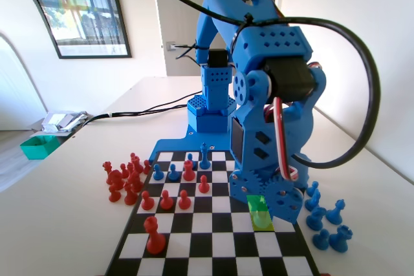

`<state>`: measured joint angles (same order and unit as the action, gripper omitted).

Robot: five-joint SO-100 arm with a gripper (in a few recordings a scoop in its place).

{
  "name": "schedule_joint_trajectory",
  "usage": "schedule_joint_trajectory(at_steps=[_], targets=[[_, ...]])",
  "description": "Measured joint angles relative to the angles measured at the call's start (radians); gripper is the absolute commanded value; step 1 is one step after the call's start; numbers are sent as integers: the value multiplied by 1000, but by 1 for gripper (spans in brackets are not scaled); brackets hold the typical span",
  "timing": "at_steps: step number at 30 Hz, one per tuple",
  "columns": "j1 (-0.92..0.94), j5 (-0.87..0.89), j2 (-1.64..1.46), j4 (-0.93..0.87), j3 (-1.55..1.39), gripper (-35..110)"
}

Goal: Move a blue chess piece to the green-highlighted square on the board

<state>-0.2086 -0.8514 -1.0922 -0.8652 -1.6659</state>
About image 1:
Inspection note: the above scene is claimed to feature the blue chess king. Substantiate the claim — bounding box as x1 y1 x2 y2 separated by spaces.
199 142 210 170

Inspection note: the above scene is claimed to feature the black white chessboard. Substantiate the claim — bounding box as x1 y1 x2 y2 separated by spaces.
103 150 321 276

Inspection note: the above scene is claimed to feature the green plastic box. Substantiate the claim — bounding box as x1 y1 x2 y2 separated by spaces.
19 136 61 160

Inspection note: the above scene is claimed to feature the framed map poster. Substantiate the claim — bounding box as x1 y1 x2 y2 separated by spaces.
27 0 133 59

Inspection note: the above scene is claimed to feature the silver door handle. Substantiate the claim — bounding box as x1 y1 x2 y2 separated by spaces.
166 41 197 51

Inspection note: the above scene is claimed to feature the white arched panel black edge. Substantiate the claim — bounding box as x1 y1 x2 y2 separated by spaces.
0 0 61 132

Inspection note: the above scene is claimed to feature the red chess knight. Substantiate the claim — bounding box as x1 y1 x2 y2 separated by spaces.
127 171 144 193
106 169 125 192

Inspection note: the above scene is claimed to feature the blue chess queen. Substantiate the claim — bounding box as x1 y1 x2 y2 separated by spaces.
325 200 346 226

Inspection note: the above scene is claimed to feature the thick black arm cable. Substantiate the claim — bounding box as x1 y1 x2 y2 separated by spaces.
162 0 381 171

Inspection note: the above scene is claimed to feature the red chess king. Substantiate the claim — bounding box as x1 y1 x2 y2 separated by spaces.
143 216 167 255

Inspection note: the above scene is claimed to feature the black power cable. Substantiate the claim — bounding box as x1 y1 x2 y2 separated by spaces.
82 104 190 127
82 93 197 125

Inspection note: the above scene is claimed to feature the red white servo wire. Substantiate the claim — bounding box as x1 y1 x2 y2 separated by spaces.
263 61 324 182

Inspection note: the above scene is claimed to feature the blue printed base plate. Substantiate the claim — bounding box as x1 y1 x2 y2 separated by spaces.
150 124 234 164

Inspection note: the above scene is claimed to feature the pile of papers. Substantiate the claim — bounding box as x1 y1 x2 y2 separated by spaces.
41 111 89 134

